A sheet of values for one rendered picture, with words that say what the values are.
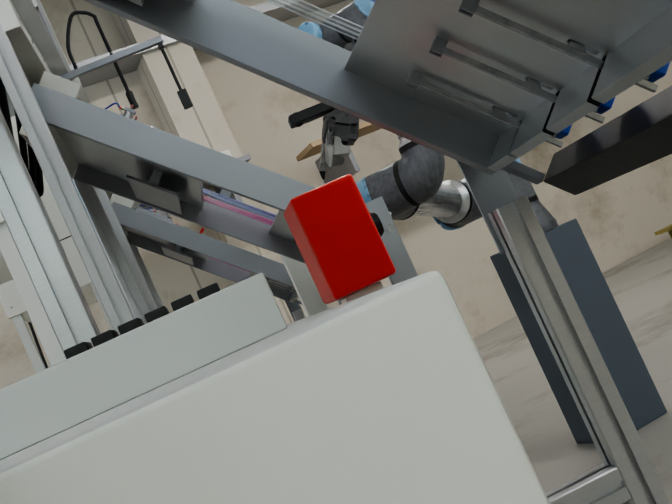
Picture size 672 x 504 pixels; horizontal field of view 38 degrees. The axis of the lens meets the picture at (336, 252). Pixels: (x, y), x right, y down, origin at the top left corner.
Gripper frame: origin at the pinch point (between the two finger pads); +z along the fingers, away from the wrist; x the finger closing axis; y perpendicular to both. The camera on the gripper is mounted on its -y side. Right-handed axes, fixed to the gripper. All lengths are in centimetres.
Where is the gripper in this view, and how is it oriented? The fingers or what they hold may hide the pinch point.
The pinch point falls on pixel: (323, 174)
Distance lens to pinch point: 236.2
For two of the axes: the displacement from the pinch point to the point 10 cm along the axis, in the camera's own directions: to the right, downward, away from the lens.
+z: -0.8, 9.9, -1.1
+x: -1.2, 1.0, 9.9
